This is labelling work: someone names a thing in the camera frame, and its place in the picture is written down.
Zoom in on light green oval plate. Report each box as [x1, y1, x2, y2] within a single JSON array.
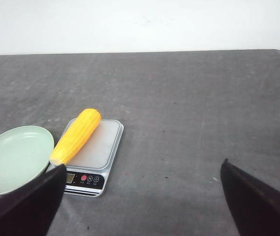
[[0, 125, 54, 195]]

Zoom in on yellow corn cob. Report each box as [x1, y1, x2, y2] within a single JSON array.
[[50, 108, 101, 165]]

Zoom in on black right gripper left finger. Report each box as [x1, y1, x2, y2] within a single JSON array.
[[0, 164, 66, 236]]

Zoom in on silver digital kitchen scale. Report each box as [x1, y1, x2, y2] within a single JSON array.
[[45, 118, 125, 198]]

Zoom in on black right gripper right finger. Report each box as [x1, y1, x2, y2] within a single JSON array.
[[220, 159, 280, 236]]

